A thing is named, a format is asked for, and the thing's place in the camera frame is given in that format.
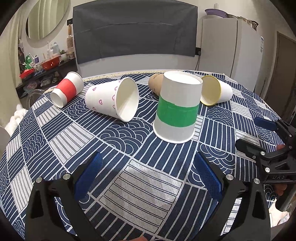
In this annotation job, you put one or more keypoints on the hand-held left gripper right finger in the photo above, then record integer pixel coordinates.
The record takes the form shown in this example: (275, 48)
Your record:
(208, 178)

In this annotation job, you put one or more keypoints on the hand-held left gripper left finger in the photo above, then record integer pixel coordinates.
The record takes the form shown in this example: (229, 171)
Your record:
(89, 177)

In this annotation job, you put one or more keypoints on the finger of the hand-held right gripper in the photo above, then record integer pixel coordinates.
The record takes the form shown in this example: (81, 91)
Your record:
(266, 124)
(249, 148)

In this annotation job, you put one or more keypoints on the white cup with yellow rim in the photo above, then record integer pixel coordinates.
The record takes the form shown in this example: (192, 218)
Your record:
(216, 92)

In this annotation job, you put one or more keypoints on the white cup with green band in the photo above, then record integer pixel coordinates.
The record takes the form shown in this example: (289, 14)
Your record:
(178, 111)

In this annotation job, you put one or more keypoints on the white cup with pink hearts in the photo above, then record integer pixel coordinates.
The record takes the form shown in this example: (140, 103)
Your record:
(104, 99)

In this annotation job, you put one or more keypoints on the white cup with red band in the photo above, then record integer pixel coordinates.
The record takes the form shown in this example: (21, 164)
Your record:
(67, 89)

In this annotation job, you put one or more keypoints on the brown paper cup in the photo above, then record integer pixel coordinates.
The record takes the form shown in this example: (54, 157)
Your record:
(155, 83)

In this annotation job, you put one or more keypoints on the person's right hand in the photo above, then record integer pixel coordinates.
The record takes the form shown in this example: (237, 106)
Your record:
(280, 190)

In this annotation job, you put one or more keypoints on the blue patterned tablecloth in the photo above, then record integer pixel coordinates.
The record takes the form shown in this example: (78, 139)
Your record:
(129, 183)

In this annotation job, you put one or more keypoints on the brown door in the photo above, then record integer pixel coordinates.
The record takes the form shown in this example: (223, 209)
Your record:
(286, 76)

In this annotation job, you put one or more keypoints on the white refrigerator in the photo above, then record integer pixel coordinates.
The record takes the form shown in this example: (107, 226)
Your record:
(229, 46)

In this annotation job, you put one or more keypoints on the white fluffy cloth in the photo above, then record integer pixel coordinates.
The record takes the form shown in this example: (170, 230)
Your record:
(16, 118)

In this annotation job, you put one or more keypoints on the clear plastic chair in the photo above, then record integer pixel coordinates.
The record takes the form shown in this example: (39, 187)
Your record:
(33, 97)

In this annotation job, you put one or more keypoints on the dark side shelf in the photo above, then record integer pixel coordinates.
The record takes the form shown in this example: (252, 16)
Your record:
(34, 80)

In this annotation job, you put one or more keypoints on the red dotted bowl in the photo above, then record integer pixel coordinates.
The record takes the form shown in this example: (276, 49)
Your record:
(49, 64)

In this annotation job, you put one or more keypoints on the red tray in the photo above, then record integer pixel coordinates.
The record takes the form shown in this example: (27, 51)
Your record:
(26, 74)

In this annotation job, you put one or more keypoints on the purple basin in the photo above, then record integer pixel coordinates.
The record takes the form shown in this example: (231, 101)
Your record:
(215, 12)

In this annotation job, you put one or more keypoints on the small potted plant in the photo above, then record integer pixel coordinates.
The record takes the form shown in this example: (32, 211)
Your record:
(63, 55)

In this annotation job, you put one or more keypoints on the green snack packet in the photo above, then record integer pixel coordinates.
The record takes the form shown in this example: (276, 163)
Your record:
(29, 62)

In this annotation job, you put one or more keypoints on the pale green bottle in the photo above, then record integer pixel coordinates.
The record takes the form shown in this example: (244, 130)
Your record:
(55, 47)

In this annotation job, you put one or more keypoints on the hanging wooden brush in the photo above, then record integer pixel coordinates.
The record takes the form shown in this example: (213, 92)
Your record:
(70, 41)

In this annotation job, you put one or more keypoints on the wall socket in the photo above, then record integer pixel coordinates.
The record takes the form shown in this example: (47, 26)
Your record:
(198, 51)

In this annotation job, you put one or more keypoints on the wall poster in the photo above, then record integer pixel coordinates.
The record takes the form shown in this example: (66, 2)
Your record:
(20, 59)

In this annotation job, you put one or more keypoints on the dark grey wall cover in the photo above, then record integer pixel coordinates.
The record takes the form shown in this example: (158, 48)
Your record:
(134, 32)

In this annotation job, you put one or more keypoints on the oval wall mirror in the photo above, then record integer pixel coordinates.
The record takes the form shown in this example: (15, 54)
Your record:
(46, 18)

